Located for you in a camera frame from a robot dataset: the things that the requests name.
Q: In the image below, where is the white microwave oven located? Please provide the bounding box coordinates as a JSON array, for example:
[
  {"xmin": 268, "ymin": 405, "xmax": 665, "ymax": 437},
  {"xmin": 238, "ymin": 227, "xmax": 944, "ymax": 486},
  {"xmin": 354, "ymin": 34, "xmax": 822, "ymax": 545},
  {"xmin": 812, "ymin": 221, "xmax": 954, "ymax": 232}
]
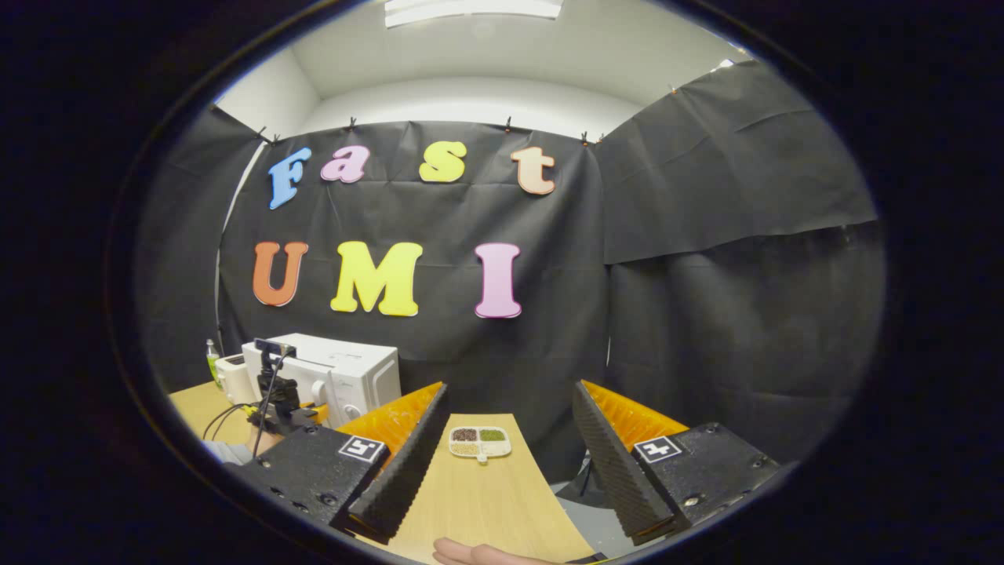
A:
[{"xmin": 242, "ymin": 333, "xmax": 402, "ymax": 429}]

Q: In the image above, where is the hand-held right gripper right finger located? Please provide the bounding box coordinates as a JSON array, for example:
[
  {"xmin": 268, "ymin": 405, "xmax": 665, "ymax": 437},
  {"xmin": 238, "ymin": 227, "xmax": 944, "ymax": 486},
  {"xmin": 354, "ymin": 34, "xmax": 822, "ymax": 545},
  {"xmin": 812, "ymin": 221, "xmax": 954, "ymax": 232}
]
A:
[{"xmin": 571, "ymin": 380, "xmax": 785, "ymax": 548}]

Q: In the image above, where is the divided white bean dish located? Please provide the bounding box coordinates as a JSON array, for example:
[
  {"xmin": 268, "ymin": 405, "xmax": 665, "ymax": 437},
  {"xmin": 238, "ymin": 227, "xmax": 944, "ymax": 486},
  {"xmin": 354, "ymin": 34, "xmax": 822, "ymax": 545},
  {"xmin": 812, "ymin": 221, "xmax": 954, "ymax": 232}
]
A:
[{"xmin": 449, "ymin": 426, "xmax": 512, "ymax": 465}]

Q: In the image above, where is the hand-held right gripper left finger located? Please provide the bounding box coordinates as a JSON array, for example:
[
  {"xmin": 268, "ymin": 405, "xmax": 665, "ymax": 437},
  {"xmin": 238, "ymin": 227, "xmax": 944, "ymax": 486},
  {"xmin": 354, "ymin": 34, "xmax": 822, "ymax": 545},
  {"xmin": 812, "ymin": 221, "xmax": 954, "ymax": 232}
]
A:
[{"xmin": 224, "ymin": 382, "xmax": 450, "ymax": 546}]

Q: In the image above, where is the white toaster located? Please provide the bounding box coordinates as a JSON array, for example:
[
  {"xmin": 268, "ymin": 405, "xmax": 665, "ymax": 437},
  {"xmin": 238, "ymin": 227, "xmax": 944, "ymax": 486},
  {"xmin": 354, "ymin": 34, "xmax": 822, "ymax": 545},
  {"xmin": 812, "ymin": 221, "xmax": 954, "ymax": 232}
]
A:
[{"xmin": 215, "ymin": 354, "xmax": 258, "ymax": 406}]

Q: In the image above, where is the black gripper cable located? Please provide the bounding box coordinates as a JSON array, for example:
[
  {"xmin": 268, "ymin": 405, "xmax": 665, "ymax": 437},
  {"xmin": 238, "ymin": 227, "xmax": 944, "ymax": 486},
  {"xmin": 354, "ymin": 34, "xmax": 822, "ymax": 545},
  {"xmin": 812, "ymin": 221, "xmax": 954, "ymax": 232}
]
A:
[{"xmin": 202, "ymin": 403, "xmax": 264, "ymax": 440}]

